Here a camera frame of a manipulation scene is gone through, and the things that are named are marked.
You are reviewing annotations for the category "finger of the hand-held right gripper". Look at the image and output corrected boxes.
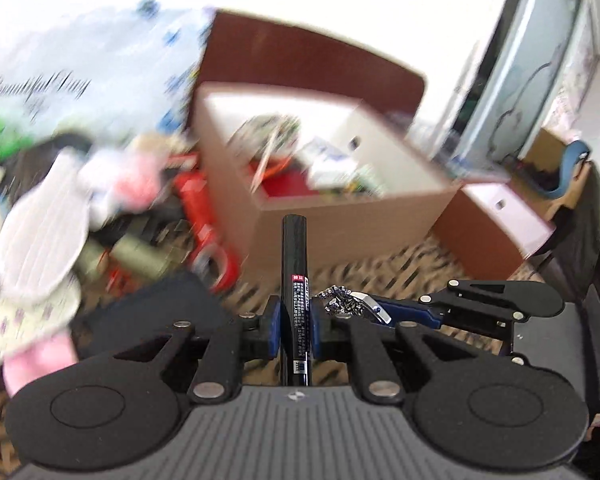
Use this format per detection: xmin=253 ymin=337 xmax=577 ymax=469
xmin=442 ymin=316 xmax=529 ymax=366
xmin=366 ymin=279 xmax=566 ymax=330

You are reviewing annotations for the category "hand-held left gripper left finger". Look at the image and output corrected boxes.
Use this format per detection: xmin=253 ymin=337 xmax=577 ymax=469
xmin=112 ymin=297 xmax=282 ymax=404

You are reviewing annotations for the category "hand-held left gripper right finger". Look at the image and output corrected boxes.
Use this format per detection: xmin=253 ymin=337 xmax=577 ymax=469
xmin=311 ymin=305 xmax=488 ymax=404

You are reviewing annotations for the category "silver metal chain trinket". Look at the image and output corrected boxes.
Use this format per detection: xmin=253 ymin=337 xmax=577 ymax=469
xmin=319 ymin=286 xmax=396 ymax=325

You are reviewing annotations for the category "black marker pen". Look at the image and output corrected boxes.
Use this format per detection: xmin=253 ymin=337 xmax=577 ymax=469
xmin=280 ymin=214 xmax=314 ymax=389

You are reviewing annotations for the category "large brown cardboard box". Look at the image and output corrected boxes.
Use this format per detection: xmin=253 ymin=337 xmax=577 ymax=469
xmin=192 ymin=81 xmax=464 ymax=275

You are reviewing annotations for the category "tan patterned cloth desktop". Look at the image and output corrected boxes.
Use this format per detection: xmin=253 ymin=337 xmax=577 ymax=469
xmin=0 ymin=232 xmax=546 ymax=480

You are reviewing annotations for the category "small brown cardboard box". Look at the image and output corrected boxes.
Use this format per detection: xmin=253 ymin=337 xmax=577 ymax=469
xmin=431 ymin=182 xmax=557 ymax=281

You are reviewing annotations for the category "black flat case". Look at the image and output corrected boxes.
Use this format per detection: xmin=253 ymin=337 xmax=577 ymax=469
xmin=71 ymin=272 xmax=242 ymax=356

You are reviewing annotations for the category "red tube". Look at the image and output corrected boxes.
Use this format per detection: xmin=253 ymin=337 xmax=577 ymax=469
xmin=172 ymin=169 xmax=242 ymax=292

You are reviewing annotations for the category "red booklet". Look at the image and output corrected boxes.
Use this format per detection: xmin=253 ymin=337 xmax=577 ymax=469
xmin=259 ymin=169 xmax=331 ymax=200

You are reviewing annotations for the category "white box with blue label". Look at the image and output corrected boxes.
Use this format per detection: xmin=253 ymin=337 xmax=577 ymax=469
xmin=300 ymin=139 xmax=362 ymax=187

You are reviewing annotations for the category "blue chair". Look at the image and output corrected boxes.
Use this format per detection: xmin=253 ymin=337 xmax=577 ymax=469
xmin=544 ymin=140 xmax=594 ymax=199

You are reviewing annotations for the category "light wooden cabinet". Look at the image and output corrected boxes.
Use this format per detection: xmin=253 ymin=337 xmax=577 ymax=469
xmin=511 ymin=127 xmax=593 ymax=223

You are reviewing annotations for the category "clear bag of pink items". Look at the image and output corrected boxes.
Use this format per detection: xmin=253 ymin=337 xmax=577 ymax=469
xmin=79 ymin=149 xmax=167 ymax=212

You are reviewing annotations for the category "white glove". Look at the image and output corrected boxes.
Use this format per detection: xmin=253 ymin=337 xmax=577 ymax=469
xmin=0 ymin=151 xmax=95 ymax=302

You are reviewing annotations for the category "glass door with cat drawing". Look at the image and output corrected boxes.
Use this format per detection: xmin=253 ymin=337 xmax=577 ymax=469
xmin=449 ymin=0 xmax=597 ymax=162

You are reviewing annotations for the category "dark brown wooden board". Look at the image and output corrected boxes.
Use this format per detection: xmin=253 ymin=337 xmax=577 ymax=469
xmin=199 ymin=9 xmax=428 ymax=122

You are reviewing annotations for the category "white blue floral plastic bag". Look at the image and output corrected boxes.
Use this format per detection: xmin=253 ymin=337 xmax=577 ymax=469
xmin=0 ymin=0 xmax=217 ymax=137

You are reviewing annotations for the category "floral drawstring pouch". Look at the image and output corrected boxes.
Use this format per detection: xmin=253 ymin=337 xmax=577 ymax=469
xmin=229 ymin=114 xmax=302 ymax=162

